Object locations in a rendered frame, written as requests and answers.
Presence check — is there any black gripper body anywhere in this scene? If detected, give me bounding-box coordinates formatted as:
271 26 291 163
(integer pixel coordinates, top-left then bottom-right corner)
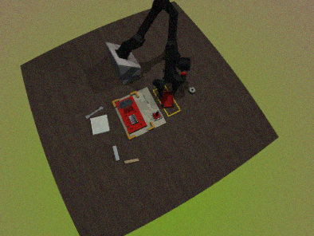
152 68 177 87

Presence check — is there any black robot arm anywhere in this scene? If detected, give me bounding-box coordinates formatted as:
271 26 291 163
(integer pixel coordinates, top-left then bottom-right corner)
116 0 191 86

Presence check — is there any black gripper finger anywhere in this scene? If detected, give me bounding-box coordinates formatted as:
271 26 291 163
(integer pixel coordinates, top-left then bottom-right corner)
172 83 181 95
155 85 166 98

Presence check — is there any small black toy wheel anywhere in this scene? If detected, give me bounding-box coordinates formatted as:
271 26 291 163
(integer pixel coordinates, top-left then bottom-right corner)
188 87 195 94

